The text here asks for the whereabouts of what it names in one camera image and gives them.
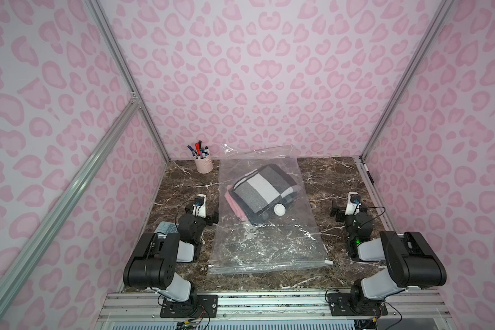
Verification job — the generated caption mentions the blue marker pen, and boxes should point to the blue marker pen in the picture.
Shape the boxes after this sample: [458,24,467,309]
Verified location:
[187,145,198,159]

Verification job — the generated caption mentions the grey white checked blanket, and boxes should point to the grey white checked blanket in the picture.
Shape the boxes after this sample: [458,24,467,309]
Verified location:
[230,164,302,226]

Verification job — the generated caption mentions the pink pen cup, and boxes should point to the pink pen cup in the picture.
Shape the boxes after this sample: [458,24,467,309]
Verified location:
[195,155,214,174]

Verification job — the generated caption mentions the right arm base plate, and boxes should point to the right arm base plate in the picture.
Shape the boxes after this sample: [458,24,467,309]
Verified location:
[325,292,389,318]

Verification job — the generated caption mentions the white bag valve cap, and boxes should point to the white bag valve cap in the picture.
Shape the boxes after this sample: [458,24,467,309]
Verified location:
[273,203,286,217]

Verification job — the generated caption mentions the light blue calculator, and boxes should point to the light blue calculator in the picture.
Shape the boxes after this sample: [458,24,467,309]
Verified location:
[154,221,178,236]

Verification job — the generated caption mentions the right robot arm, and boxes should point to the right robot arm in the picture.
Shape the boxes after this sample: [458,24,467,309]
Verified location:
[325,192,447,317]

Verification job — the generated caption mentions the clear plastic vacuum bag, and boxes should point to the clear plastic vacuum bag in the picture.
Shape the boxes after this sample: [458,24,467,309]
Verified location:
[209,144,332,275]

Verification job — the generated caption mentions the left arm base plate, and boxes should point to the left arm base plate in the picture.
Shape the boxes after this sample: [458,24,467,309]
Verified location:
[159,294,219,319]

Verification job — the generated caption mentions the pink folded blanket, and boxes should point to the pink folded blanket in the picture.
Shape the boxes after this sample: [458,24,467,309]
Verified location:
[224,185,248,221]

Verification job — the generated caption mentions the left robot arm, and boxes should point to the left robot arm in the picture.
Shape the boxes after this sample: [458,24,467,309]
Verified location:
[122,211,219,308]

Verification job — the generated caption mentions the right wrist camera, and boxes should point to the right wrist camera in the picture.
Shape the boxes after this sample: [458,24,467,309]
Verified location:
[345,192,361,215]

